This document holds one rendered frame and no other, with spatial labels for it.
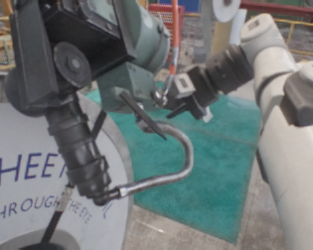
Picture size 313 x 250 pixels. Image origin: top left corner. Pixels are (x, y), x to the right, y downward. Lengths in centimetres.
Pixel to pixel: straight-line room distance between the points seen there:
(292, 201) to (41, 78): 25
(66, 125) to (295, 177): 27
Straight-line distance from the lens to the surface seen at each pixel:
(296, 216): 21
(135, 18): 41
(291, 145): 24
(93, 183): 35
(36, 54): 29
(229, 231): 193
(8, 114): 45
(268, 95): 33
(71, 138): 34
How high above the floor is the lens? 145
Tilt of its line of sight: 29 degrees down
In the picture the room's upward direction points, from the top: 4 degrees clockwise
